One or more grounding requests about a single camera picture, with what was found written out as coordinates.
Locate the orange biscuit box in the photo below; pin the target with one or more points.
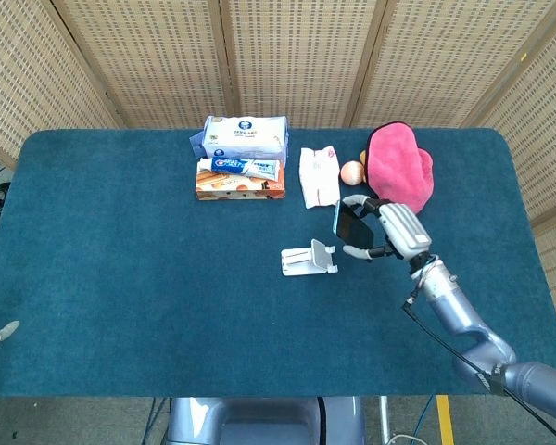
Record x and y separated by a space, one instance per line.
236 189

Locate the yellow black plush toy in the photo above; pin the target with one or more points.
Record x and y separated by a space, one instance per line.
362 157

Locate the blue carpet table mat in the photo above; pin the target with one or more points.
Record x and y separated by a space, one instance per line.
143 287

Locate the peach coloured ball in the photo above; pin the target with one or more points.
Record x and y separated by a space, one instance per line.
352 173

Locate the white folding phone stand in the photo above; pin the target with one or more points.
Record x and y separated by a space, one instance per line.
301 262

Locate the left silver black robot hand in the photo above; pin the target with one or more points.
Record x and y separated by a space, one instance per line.
2 333

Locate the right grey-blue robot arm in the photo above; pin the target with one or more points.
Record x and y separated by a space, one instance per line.
463 320

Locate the blue white tissue pack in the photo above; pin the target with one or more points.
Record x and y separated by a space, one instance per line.
248 136

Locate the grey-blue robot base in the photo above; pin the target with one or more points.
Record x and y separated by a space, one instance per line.
269 422

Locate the woven bamboo folding screen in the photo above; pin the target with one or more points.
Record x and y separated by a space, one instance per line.
296 55

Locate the yellow floor tape strip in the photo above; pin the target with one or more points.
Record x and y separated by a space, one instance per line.
445 419

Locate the pink microfibre towel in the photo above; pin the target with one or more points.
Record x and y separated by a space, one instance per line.
398 171

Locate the black smartphone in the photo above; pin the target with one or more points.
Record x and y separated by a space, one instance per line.
352 227

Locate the blue white toothpaste tube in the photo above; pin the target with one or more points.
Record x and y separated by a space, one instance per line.
241 168

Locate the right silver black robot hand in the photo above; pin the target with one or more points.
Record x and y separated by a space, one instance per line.
405 227

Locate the white metal table leg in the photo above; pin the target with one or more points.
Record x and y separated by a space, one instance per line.
385 419

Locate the white plastic snack packet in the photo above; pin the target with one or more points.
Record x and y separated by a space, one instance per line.
319 178

